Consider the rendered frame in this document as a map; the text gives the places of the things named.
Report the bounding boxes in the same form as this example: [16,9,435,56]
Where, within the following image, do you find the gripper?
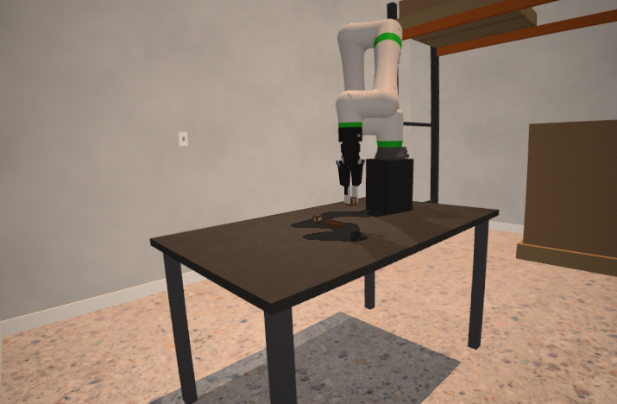
[336,143,365,204]

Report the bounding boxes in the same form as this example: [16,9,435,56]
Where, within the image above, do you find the orange rectangular tray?
[324,220,344,228]

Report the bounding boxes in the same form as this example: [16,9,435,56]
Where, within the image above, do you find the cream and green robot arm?
[336,19,409,160]

